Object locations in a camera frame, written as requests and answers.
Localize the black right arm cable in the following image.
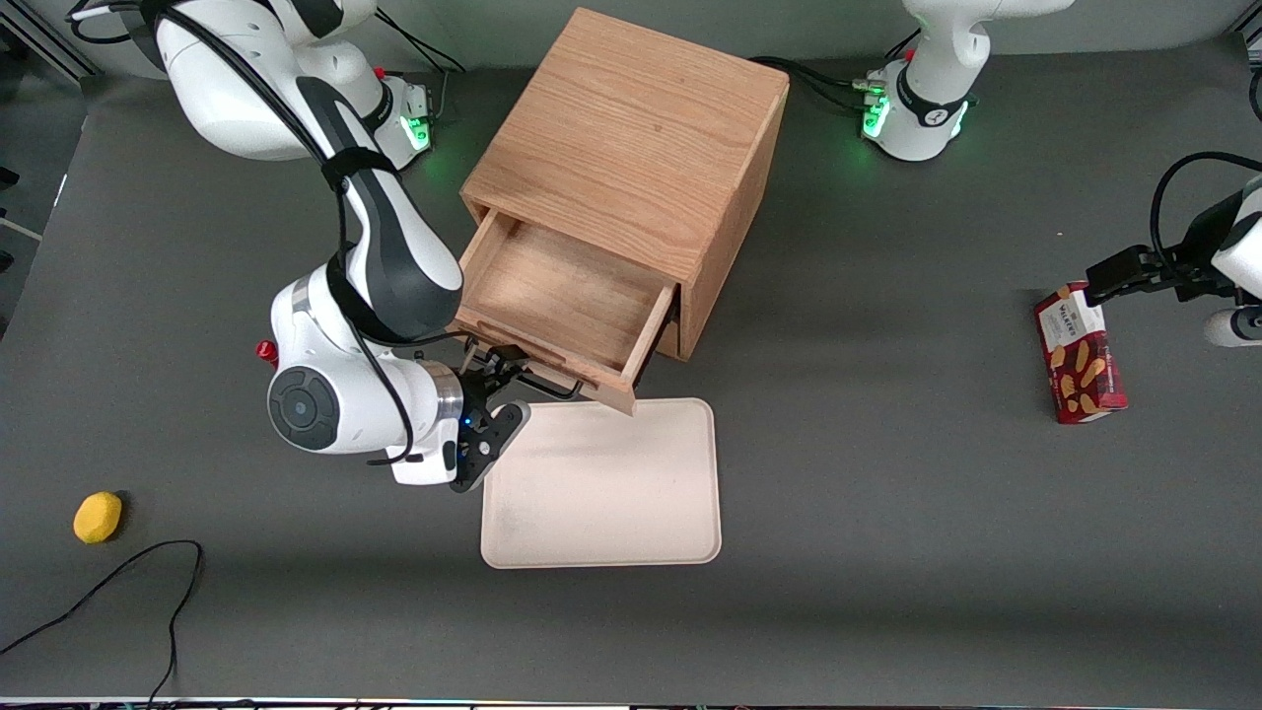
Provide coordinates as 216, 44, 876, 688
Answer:
67, 0, 417, 467

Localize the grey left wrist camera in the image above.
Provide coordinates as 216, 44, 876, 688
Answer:
1203, 306, 1262, 348

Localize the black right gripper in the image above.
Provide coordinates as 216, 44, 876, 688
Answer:
449, 343, 532, 493

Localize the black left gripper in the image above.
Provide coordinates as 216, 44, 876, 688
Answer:
1086, 192, 1245, 308

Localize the yellow lemon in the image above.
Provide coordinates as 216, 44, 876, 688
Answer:
73, 491, 124, 544

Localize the black base cable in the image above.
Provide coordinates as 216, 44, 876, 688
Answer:
749, 54, 874, 111
375, 12, 468, 124

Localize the black right base cable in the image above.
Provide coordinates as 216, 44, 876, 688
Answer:
375, 12, 468, 124

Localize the red shortbread cookie box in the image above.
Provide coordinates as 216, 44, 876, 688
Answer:
1033, 281, 1129, 425

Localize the thin black table cable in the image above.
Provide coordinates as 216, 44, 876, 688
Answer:
0, 539, 204, 706

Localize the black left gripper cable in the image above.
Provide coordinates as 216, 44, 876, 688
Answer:
1149, 151, 1262, 272

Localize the cream rectangular tray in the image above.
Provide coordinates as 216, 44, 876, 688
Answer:
480, 397, 723, 570

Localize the oak wooden drawer cabinet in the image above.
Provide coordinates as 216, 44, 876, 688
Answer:
459, 7, 792, 363

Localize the black metal drawer handle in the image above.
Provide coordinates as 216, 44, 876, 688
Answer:
513, 367, 586, 402

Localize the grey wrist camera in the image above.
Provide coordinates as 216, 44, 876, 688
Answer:
1203, 306, 1262, 348
387, 441, 459, 489

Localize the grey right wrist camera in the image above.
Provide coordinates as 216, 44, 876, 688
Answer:
387, 441, 459, 489

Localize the black left base cable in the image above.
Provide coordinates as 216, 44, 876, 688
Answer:
749, 54, 874, 111

